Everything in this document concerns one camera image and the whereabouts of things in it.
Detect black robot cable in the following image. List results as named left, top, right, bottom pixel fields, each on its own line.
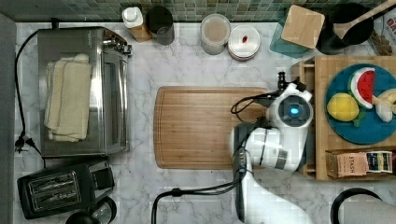
left=150, top=91, right=281, bottom=224

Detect black pot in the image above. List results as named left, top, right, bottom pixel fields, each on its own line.
left=317, top=3, right=374, bottom=55

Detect black round appliance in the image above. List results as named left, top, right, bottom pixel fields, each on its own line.
left=65, top=197, right=117, bottom=224

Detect snack bag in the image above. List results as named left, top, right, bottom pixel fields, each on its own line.
left=368, top=7, right=396, bottom=56

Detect colourful tea packet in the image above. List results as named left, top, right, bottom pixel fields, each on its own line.
left=366, top=151, right=392, bottom=174

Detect black power cable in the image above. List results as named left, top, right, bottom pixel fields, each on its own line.
left=14, top=18, right=60, bottom=161

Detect Stash tea box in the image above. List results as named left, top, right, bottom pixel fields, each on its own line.
left=326, top=152, right=369, bottom=177

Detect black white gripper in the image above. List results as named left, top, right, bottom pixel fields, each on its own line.
left=277, top=72, right=306, bottom=92

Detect white cap bottle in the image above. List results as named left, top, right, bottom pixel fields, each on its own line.
left=121, top=7, right=152, bottom=42

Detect teal container wooden lid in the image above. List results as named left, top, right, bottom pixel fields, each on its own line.
left=270, top=5, right=325, bottom=58

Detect clear jar beige contents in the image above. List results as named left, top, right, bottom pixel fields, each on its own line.
left=200, top=14, right=231, bottom=55

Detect dark glass jar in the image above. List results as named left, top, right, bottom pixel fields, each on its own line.
left=146, top=7, right=175, bottom=46

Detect wooden organizer cabinet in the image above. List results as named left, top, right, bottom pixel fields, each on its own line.
left=309, top=55, right=396, bottom=180

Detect stainless toaster oven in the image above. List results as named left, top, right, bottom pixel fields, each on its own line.
left=37, top=26, right=132, bottom=158

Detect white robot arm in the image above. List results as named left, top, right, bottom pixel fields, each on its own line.
left=230, top=72, right=314, bottom=224

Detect toy garlic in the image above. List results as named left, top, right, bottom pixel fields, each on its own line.
left=373, top=89, right=396, bottom=122

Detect beige folded towel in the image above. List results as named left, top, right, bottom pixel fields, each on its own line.
left=44, top=54, right=92, bottom=142

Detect bamboo cutting board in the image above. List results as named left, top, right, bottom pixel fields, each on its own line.
left=153, top=87, right=266, bottom=170

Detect toy watermelon slice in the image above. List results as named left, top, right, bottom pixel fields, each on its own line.
left=348, top=67, right=375, bottom=109

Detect black toaster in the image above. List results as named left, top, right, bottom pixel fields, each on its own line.
left=17, top=160, right=115, bottom=219

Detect blue plate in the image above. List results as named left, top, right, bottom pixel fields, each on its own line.
left=324, top=63, right=396, bottom=145

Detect toy lemon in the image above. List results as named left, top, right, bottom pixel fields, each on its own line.
left=327, top=93, right=360, bottom=122

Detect wooden spoon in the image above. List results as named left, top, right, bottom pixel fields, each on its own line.
left=332, top=0, right=396, bottom=39

